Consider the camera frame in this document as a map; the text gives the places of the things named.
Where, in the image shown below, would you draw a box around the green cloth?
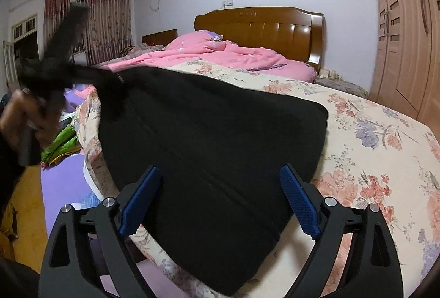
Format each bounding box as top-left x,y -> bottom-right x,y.
41,124 -> 84,167

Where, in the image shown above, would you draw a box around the purple pillow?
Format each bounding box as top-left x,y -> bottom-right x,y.
197,30 -> 224,41

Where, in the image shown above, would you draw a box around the pink quilt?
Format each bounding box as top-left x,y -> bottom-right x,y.
94,30 -> 318,83

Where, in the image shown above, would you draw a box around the white framed door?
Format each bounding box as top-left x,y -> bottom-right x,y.
3,12 -> 39,92

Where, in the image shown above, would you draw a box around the small dark wooden headboard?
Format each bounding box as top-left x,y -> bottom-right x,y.
142,29 -> 178,47

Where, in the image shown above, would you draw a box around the cream floral blanket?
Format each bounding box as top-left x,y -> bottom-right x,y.
74,59 -> 440,298

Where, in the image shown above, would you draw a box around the black pants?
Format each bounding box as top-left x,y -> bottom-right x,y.
19,62 -> 329,297

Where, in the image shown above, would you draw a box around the purple bedsheet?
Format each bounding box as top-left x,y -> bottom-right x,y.
40,85 -> 104,237

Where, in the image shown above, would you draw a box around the wooden bed headboard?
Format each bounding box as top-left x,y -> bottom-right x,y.
194,7 -> 326,74

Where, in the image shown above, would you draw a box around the barred window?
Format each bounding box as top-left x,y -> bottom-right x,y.
70,0 -> 87,59

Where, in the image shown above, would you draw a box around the wide pink patterned curtain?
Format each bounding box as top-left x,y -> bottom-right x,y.
84,0 -> 133,67

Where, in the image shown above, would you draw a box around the narrow pink patterned curtain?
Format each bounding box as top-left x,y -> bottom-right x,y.
44,0 -> 71,56

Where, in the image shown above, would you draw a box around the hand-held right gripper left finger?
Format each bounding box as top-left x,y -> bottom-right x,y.
38,165 -> 163,298

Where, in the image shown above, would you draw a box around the nightstand with grey floral cover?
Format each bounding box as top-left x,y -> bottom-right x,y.
313,68 -> 368,99

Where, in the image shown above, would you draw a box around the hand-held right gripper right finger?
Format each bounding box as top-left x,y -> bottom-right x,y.
278,164 -> 404,298

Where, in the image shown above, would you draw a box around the light wooden wardrobe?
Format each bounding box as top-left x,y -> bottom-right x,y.
366,0 -> 440,129

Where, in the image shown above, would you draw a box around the person's left hand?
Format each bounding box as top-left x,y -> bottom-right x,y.
0,89 -> 66,151

